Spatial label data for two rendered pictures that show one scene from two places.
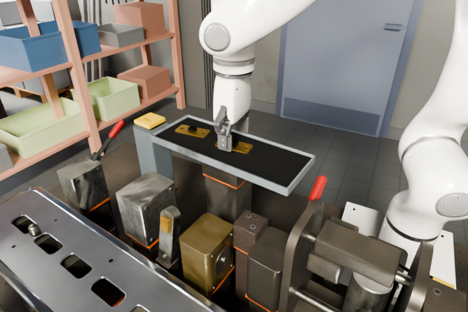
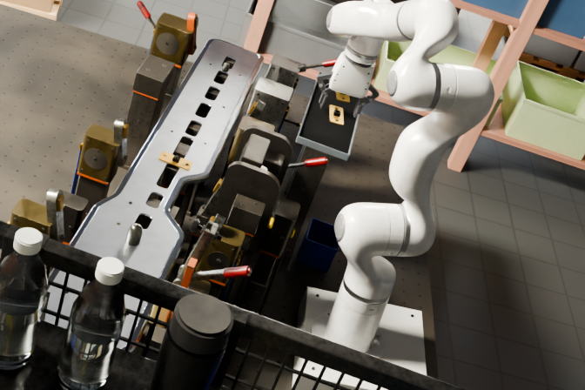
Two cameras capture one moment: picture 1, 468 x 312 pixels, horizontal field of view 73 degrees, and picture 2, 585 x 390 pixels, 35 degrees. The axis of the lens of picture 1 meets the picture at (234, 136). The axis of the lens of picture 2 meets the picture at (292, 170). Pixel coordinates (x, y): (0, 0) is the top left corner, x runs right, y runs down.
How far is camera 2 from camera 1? 199 cm
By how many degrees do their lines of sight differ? 46
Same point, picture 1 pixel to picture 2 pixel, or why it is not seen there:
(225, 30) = (331, 16)
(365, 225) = (393, 323)
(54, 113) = not seen: hidden behind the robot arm
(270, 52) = not seen: outside the picture
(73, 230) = (236, 85)
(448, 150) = (385, 209)
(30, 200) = (249, 58)
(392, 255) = (255, 158)
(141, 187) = (272, 86)
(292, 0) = (360, 24)
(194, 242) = (245, 122)
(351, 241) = (257, 145)
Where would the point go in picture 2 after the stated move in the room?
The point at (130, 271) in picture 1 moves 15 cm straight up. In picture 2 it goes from (221, 117) to (235, 71)
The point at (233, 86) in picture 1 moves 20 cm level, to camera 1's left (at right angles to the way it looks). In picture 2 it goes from (341, 62) to (310, 21)
